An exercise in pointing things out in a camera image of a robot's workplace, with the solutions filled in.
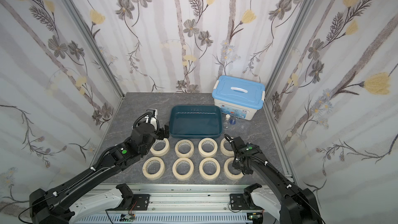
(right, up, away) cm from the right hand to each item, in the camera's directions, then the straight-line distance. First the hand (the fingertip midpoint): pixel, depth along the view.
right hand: (242, 165), depth 82 cm
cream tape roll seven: (-32, -3, +3) cm, 33 cm away
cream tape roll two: (-18, -3, +3) cm, 18 cm away
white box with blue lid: (-2, +41, +17) cm, 44 cm away
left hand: (-42, +25, -8) cm, 49 cm away
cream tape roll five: (-6, +5, +6) cm, 10 cm away
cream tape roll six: (-49, -3, +3) cm, 49 cm away
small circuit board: (-55, -20, -12) cm, 60 cm away
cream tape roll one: (-46, +5, +6) cm, 46 cm away
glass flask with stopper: (-5, +20, +21) cm, 29 cm away
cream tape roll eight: (-8, -4, -2) cm, 9 cm away
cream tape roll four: (-18, +7, +11) cm, 22 cm away
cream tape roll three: (-33, +4, +4) cm, 34 cm away
